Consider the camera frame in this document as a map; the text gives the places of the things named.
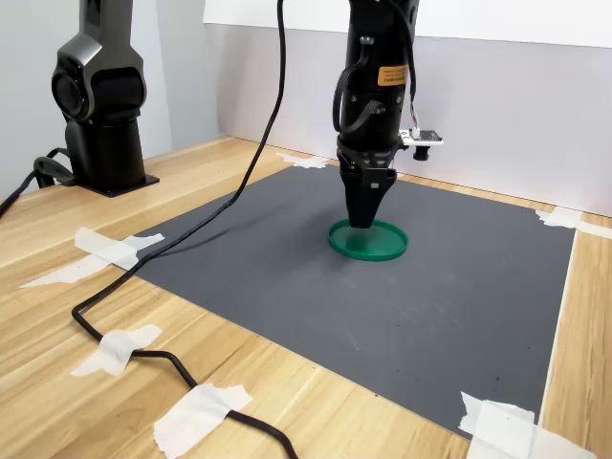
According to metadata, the black camera cable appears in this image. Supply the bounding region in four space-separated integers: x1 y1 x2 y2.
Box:
71 0 300 459

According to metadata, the white tape piece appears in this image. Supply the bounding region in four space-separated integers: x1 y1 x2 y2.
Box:
458 391 599 459
18 227 166 291
70 324 164 379
535 207 612 241
275 152 330 170
152 382 254 456

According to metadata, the round green lid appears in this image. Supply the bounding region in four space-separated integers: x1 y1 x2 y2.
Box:
327 217 410 264

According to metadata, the thick black base cable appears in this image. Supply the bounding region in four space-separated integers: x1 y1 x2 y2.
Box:
0 146 77 220

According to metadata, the small white camera board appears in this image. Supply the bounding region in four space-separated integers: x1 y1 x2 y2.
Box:
400 127 445 163

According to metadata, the dark grey mat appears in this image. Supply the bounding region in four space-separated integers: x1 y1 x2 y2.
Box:
131 164 578 439

